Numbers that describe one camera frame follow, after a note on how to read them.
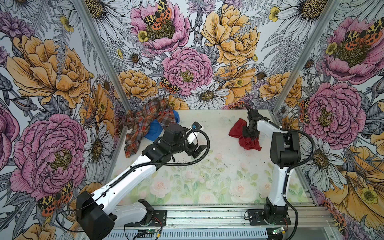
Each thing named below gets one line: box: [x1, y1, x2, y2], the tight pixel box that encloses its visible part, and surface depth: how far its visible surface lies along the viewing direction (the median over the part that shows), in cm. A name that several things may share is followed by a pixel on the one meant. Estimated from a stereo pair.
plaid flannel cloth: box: [124, 97, 177, 158], surface depth 111 cm
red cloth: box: [228, 118, 262, 152], surface depth 101 cm
